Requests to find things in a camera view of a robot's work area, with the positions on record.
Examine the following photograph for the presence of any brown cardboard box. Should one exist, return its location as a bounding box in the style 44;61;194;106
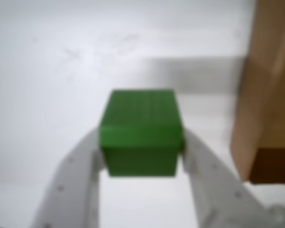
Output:
230;0;285;186

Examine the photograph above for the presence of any green cube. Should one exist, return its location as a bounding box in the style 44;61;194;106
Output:
98;88;187;178

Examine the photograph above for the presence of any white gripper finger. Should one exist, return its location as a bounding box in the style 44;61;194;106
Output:
28;127;110;228
181;129;273;228

